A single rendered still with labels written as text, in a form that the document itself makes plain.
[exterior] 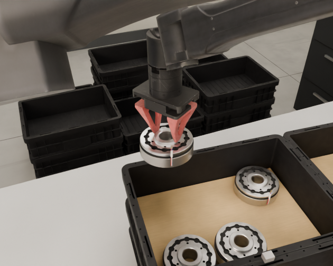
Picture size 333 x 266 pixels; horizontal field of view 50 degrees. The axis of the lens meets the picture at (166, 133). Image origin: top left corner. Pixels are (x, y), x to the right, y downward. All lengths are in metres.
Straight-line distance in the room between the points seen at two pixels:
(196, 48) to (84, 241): 0.64
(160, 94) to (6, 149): 1.93
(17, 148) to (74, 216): 1.47
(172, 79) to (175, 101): 0.04
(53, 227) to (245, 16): 0.77
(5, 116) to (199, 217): 2.12
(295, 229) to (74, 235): 0.54
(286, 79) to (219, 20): 2.68
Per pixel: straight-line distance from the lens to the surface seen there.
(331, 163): 1.03
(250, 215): 0.85
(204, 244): 0.75
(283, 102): 2.80
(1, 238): 1.03
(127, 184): 0.76
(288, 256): 0.68
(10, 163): 2.34
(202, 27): 0.45
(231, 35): 0.43
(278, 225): 0.84
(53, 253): 0.96
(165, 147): 0.66
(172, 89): 0.59
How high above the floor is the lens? 1.48
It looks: 39 degrees down
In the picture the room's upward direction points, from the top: straight up
